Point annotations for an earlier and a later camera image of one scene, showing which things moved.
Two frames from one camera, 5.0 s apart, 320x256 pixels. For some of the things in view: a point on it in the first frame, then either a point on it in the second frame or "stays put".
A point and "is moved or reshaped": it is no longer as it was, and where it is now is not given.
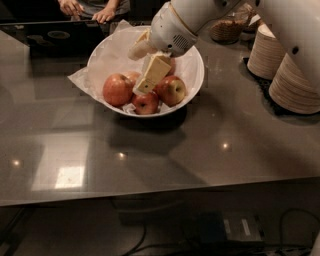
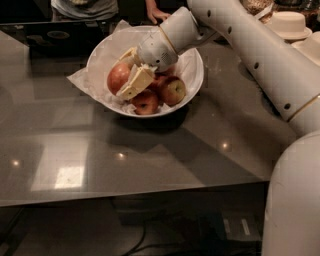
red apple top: x=173 y=66 stays put
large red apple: x=117 y=89 is moved or reshaped
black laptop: x=57 y=39 stays put
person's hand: x=106 y=14 -> x=155 y=14
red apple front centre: x=145 y=103 stays put
